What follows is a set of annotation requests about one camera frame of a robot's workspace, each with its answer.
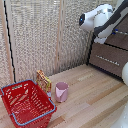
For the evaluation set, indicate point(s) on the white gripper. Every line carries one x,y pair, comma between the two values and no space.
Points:
100,39

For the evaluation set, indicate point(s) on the dark wooden drawer cabinet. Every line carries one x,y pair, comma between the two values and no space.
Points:
89,56

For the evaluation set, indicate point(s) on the pink cup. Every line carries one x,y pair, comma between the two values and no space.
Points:
62,92

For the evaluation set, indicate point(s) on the woven beige folding screen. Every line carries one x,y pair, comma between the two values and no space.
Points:
30,40

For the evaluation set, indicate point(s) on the colourful snack box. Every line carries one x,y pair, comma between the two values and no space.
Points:
43,81

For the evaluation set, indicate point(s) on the red basket with blue rim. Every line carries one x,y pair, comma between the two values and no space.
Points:
26,103

